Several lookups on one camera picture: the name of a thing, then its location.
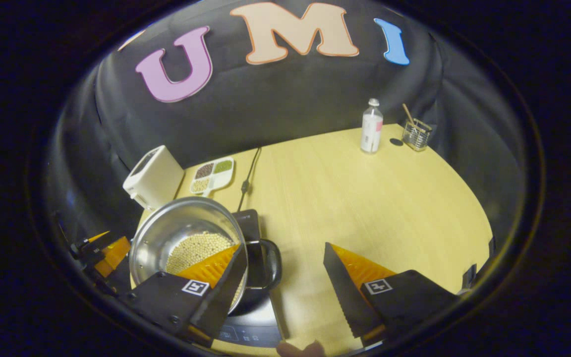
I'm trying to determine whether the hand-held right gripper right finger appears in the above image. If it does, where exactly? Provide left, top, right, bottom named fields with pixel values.
left=323, top=241, right=460, bottom=348

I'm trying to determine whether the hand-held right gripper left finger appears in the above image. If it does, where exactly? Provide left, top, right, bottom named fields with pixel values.
left=118, top=243, right=250, bottom=348

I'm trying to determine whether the black induction cooktop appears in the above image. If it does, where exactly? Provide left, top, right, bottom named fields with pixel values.
left=215, top=209, right=287, bottom=348

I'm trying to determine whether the stainless steel pot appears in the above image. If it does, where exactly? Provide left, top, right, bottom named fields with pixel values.
left=128, top=196, right=283, bottom=316

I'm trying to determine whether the pile of soybeans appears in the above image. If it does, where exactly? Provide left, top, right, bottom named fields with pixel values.
left=166, top=231, right=237, bottom=276

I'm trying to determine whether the white boxy appliance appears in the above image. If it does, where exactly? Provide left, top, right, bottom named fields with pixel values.
left=122, top=145, right=186, bottom=212

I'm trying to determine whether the white divided bean dish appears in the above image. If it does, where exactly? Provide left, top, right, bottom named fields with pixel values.
left=189, top=157, right=235, bottom=195

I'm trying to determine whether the clear plastic bottle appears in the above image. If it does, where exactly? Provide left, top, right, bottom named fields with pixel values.
left=359, top=98, right=385, bottom=155

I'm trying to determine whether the glass utensil holder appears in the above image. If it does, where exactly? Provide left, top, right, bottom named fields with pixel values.
left=401, top=118, right=434, bottom=152

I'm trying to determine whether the black power cable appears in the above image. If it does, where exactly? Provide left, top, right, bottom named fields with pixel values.
left=236, top=147, right=263, bottom=213

